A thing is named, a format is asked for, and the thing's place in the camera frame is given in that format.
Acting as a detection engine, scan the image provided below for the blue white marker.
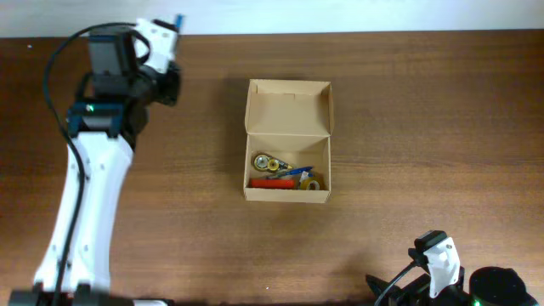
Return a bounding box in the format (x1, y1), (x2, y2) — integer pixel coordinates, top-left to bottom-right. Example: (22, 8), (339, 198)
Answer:
(175, 14), (184, 31)

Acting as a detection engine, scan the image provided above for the yellow tape roll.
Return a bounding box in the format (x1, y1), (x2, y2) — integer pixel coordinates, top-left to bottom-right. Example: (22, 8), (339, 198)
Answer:
(299, 178), (321, 190)

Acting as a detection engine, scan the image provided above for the blue ballpoint pen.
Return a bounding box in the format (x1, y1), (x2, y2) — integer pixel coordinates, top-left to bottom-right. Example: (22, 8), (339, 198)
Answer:
(266, 166), (313, 179)

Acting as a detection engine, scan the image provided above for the red stapler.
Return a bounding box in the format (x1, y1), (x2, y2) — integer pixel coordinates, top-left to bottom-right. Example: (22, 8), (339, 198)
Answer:
(250, 178), (296, 190)

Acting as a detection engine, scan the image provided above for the yellow black correction tape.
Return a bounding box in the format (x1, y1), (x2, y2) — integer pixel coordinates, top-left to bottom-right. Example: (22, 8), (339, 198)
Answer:
(252, 153), (293, 173)

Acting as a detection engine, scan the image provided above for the brown cardboard box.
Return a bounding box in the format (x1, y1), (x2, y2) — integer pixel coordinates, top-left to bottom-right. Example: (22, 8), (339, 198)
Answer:
(243, 79), (334, 203)

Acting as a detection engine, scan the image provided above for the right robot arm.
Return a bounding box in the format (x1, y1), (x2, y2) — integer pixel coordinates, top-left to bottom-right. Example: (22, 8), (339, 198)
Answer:
(365, 230), (539, 306)

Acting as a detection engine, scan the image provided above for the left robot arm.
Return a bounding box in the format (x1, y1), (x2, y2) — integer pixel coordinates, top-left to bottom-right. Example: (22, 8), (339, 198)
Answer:
(8, 20), (181, 306)

